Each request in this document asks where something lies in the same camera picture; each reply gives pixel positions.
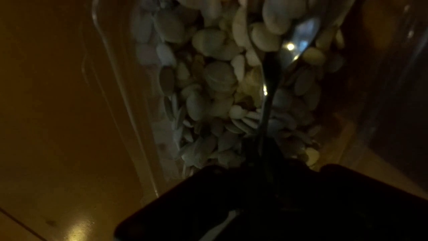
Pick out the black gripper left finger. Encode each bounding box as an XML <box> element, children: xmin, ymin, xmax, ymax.
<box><xmin>112</xmin><ymin>141</ymin><xmax>270</xmax><ymax>241</ymax></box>

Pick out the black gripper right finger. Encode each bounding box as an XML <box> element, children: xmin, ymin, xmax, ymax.
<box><xmin>266</xmin><ymin>141</ymin><xmax>428</xmax><ymax>241</ymax></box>

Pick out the silver metal spoon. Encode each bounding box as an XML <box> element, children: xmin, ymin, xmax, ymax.
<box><xmin>246</xmin><ymin>0</ymin><xmax>358</xmax><ymax>164</ymax></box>

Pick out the clear lunchbox with pale seeds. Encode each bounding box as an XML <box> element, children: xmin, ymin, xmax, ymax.
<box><xmin>89</xmin><ymin>0</ymin><xmax>428</xmax><ymax>198</ymax></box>

